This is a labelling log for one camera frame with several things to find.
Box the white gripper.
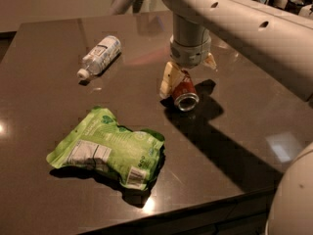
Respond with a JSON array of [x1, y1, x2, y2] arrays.
[[159, 14, 217, 99]]

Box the red coke can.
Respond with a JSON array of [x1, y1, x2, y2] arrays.
[[171, 70, 200, 112]]

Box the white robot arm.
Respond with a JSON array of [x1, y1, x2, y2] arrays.
[[110, 0, 313, 235]]

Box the clear plastic water bottle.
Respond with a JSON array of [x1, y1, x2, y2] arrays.
[[77, 35, 121, 80]]

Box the green snack bag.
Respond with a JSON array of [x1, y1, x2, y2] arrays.
[[47, 108, 164, 191]]

